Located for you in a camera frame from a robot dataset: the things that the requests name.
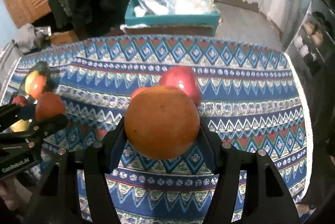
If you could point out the blue patterned tablecloth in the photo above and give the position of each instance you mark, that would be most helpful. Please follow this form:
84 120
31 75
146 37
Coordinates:
251 97

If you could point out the green glass plate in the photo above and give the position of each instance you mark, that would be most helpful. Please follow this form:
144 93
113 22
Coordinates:
52 80

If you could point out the clear plastic bag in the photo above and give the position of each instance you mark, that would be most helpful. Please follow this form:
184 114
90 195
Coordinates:
191 7

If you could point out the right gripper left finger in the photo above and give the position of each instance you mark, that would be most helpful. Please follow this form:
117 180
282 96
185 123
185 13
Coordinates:
56 198

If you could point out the brown cardboard box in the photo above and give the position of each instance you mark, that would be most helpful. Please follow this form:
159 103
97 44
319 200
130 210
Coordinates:
171 30

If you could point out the grey fabric storage bag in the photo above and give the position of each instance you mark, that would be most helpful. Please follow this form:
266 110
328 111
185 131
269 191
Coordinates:
9 58

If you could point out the grey clothes pile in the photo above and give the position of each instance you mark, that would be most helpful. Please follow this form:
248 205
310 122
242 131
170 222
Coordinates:
31 39

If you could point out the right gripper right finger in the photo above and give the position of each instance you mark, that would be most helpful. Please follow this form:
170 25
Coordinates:
267 198

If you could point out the small orange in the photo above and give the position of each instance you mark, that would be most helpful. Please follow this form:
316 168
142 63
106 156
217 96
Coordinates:
49 105

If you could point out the small orange tangerine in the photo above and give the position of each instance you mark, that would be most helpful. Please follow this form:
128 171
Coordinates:
137 91

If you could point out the teal storage bin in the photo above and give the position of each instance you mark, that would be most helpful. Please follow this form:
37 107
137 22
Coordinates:
134 18

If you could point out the large orange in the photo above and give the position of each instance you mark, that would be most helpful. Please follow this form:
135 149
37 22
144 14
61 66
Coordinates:
161 122
37 86

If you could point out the wooden drawer box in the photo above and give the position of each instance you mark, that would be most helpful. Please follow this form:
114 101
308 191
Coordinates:
64 38

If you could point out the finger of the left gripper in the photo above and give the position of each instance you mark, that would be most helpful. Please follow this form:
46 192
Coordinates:
12 113
41 130

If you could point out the shoe rack with shoes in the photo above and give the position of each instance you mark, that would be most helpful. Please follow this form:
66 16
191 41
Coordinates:
312 46

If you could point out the red apple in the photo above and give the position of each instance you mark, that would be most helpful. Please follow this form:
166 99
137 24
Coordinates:
20 100
183 78

